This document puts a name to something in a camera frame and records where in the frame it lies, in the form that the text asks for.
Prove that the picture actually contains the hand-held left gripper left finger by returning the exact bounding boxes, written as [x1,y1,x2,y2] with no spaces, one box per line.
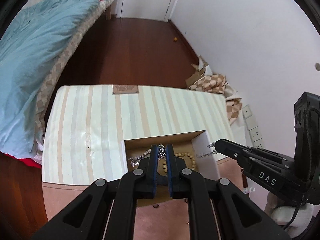
[32,144,160,240]

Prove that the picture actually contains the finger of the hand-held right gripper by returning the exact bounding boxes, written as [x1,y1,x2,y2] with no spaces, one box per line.
[215,139,288,167]

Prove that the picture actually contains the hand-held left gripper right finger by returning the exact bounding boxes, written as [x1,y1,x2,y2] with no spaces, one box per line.
[166,144,293,240]

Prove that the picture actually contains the silver chain necklace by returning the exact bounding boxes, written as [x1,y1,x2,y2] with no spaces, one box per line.
[128,144,167,167]
[196,141,217,159]

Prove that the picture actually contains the cardboard jewelry box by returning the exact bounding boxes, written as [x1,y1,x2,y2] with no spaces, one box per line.
[124,129,221,201]

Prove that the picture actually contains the person's right hand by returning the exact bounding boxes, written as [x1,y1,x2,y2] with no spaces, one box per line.
[264,192,314,230]

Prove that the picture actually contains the white power strip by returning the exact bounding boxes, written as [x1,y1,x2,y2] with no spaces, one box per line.
[241,104,266,148]

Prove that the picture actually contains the striped table cloth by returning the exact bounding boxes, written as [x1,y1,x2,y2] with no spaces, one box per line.
[41,85,232,183]

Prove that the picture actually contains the checkered beige cloth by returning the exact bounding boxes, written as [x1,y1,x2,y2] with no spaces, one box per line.
[188,73,243,126]

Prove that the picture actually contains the brown cloth label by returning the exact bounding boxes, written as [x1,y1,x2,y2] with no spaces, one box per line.
[112,85,139,95]

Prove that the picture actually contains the torn cardboard pieces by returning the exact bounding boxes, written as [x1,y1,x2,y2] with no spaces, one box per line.
[184,54,213,88]

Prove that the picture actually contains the red cloth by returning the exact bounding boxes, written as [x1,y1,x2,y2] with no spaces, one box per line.
[5,152,42,169]

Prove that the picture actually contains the woven checkered bed mat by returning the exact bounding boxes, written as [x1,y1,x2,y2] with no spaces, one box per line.
[34,0,118,140]

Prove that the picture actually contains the light blue blanket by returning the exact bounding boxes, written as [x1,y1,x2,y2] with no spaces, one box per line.
[0,0,101,159]

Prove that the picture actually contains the wooden bead bracelet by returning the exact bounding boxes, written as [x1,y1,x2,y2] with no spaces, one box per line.
[161,152,198,175]

